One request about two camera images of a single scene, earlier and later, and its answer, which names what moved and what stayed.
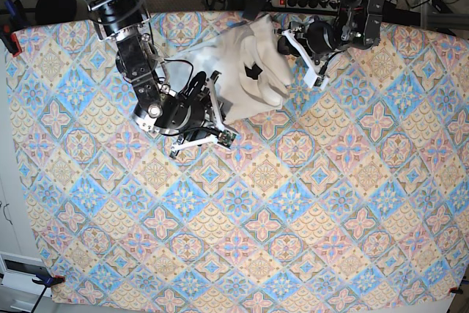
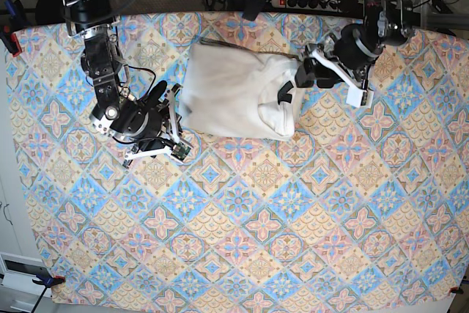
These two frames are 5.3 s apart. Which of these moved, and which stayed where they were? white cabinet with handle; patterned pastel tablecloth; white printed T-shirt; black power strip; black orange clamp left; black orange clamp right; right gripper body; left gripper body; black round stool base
Moved: white printed T-shirt; right gripper body; left gripper body
Stayed: black orange clamp right; patterned pastel tablecloth; black power strip; black orange clamp left; white cabinet with handle; black round stool base
